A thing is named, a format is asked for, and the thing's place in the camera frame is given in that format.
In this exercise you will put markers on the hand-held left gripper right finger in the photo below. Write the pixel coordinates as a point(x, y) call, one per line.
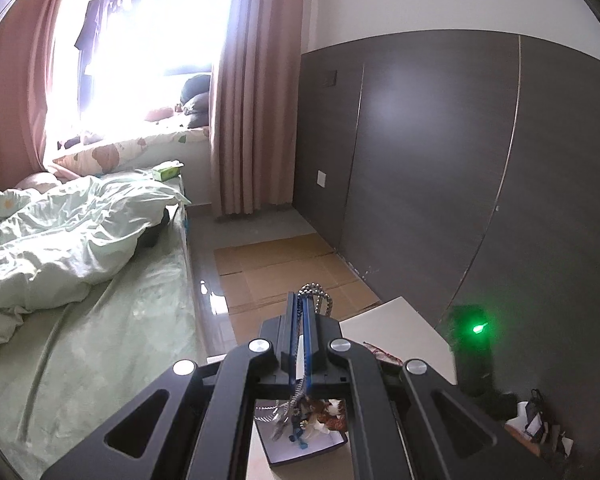
point(307, 340)

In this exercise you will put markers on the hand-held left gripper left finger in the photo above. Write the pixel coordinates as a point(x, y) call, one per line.
point(293, 325)

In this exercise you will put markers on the black jewelry box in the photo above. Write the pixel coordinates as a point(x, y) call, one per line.
point(305, 452)

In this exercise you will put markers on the pile of mixed jewelry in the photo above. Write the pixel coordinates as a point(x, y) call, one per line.
point(331, 410)

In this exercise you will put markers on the flattened cardboard sheets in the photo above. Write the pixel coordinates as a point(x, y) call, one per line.
point(280, 265)

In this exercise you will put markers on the white crumpled item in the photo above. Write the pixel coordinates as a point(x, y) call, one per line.
point(525, 420)

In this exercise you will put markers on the dark bag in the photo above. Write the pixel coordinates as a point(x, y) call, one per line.
point(550, 425)

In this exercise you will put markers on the bed with green sheet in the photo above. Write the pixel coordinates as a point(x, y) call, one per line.
point(120, 340)

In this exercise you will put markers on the green tissue box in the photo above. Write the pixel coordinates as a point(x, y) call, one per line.
point(167, 171)

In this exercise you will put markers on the pink curtain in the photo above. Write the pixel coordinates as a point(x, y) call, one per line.
point(260, 110)
point(15, 85)

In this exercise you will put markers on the floral sill cushion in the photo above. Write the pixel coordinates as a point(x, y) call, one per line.
point(125, 152)

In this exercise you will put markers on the pale green duvet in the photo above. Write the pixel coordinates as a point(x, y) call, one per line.
point(65, 240)

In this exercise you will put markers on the dark pillow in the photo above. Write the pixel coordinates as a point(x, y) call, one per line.
point(196, 100)

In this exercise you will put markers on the pink pillow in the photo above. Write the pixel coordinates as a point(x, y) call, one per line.
point(40, 182)

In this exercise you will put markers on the white flower print pillow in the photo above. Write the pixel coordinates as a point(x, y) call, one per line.
point(2, 205)

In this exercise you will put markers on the window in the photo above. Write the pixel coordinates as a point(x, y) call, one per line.
point(145, 45)

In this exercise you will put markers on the dark hanging garment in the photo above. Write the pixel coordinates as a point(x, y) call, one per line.
point(92, 20)

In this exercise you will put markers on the white wall socket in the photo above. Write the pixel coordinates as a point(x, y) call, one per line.
point(322, 178)

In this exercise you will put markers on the dark wall switch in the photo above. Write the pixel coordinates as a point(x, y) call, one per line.
point(331, 78)

